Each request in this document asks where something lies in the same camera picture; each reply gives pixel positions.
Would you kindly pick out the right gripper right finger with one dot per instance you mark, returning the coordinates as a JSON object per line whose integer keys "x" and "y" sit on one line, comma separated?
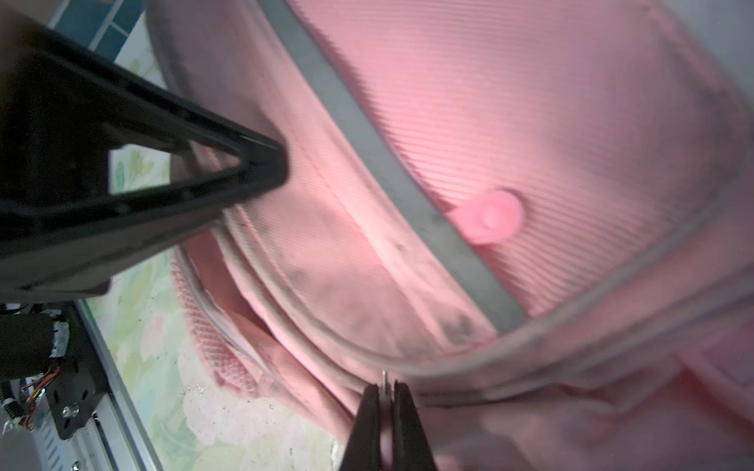
{"x": 411, "y": 450}

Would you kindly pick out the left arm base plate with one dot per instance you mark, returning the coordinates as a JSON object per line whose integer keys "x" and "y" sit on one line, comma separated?
{"x": 75, "y": 393}

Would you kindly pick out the pink student backpack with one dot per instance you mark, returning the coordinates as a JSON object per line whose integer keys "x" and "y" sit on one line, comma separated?
{"x": 536, "y": 214}

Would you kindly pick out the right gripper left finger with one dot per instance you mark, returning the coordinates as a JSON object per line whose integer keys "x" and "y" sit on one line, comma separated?
{"x": 363, "y": 449}

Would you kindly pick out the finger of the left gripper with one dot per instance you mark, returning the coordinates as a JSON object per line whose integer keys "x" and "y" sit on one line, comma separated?
{"x": 64, "y": 232}

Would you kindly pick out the aluminium front rail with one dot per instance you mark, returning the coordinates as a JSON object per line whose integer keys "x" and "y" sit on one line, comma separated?
{"x": 33, "y": 339}

